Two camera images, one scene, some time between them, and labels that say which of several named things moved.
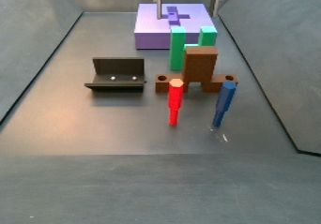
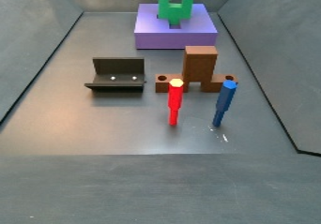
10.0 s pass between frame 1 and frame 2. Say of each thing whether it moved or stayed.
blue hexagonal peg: stayed
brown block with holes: stayed
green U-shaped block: moved
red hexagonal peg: stayed
